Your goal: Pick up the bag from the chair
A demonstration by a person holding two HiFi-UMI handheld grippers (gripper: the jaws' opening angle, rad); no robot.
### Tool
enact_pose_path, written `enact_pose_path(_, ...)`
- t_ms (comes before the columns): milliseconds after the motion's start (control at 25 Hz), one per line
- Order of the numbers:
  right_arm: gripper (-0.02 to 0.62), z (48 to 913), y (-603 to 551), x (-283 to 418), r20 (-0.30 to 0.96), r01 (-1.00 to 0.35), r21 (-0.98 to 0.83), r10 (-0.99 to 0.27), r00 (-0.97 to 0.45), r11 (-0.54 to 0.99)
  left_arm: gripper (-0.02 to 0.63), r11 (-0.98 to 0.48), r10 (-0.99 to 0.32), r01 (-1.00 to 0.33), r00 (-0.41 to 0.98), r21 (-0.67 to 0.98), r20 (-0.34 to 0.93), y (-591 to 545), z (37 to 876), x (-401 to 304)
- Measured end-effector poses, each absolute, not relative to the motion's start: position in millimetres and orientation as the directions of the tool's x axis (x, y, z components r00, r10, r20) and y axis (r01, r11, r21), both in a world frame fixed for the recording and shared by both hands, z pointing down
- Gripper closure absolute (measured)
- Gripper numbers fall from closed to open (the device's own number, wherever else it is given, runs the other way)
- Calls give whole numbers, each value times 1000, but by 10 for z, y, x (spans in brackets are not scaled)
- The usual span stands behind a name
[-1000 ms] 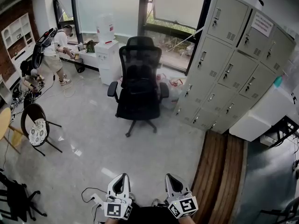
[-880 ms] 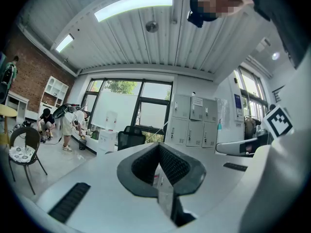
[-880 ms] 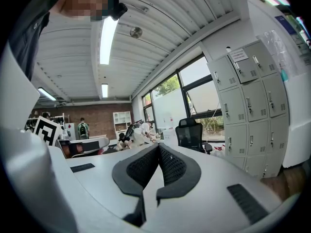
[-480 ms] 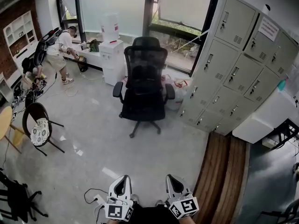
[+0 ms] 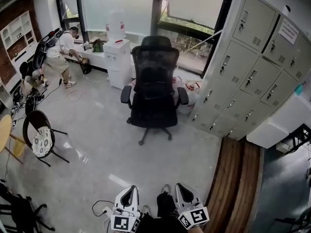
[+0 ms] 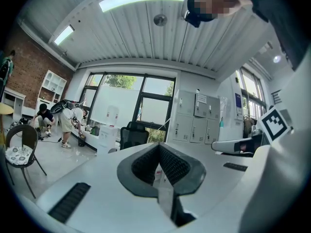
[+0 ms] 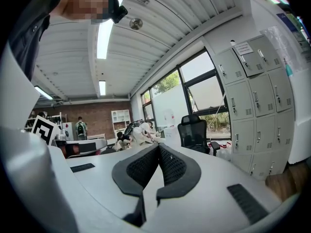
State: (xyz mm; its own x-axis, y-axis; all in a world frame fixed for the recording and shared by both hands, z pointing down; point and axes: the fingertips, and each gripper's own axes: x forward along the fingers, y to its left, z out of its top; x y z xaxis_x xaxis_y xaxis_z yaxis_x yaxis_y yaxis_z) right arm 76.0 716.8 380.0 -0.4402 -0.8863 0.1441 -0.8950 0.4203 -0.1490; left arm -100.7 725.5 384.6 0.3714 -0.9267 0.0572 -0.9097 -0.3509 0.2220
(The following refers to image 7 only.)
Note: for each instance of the white water dispenser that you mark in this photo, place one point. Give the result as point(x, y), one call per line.
point(170, 121)

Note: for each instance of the black mesh office chair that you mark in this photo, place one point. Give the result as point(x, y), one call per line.
point(192, 130)

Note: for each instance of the round metal ceiling fixture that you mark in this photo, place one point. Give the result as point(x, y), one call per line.
point(136, 23)

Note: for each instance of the short ceiling light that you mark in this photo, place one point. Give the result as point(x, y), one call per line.
point(102, 87)

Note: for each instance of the white storage rack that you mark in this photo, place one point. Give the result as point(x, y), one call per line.
point(57, 120)

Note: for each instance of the black-framed window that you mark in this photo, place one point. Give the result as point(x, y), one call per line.
point(201, 93)

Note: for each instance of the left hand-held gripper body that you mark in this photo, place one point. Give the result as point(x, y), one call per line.
point(45, 131)

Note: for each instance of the person's dark shirt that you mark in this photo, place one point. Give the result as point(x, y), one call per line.
point(24, 38)

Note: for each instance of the white refrigerator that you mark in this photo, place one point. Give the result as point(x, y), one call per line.
point(68, 130)

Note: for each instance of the long ceiling light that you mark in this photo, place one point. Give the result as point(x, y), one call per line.
point(104, 38)

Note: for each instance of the person's head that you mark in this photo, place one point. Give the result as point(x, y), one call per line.
point(85, 1)

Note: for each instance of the white open shelf unit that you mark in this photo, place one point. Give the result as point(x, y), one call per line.
point(120, 120)

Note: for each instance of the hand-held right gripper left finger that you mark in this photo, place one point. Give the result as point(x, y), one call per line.
point(126, 178)

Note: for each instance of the black head-worn camera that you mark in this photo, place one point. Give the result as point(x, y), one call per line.
point(119, 11)

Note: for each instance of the slanted ceiling light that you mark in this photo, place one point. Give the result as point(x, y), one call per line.
point(43, 93)

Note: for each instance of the clear plastic wall sheets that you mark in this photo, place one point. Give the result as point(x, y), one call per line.
point(281, 47)

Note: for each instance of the grey metal lockers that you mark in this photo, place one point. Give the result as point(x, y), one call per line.
point(262, 110)

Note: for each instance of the blue wall poster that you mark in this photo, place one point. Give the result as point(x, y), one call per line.
point(286, 22)

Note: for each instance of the white paper notice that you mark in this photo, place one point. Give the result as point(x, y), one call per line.
point(243, 48)

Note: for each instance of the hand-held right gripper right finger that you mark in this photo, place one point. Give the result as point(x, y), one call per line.
point(187, 176)

